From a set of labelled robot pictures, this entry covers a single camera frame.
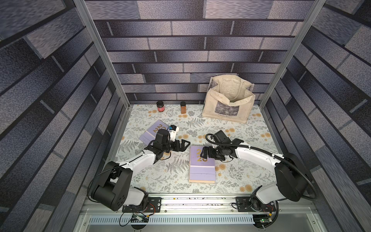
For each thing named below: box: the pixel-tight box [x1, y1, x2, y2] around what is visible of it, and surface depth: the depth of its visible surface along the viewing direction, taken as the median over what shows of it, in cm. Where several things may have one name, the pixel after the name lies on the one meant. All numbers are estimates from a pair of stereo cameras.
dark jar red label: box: [156, 100, 165, 113], surface depth 115 cm
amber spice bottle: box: [180, 101, 187, 115], surface depth 112 cm
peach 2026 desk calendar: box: [188, 179, 216, 184], surface depth 82 cm
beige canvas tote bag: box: [202, 74, 256, 124], surface depth 103 cm
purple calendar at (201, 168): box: [188, 145, 216, 181], surface depth 85 cm
